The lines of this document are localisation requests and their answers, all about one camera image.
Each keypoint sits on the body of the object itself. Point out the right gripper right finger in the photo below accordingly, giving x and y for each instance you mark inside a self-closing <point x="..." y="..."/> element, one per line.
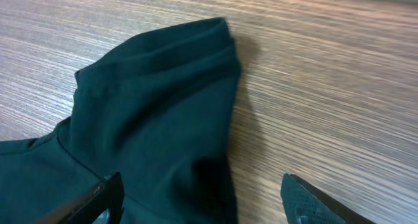
<point x="303" y="203"/>

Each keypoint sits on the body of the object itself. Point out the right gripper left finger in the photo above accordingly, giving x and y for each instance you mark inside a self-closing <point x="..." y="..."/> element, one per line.
<point x="101" y="203"/>

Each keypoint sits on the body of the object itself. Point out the black t-shirt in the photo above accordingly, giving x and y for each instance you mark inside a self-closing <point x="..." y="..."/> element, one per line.
<point x="157" y="109"/>

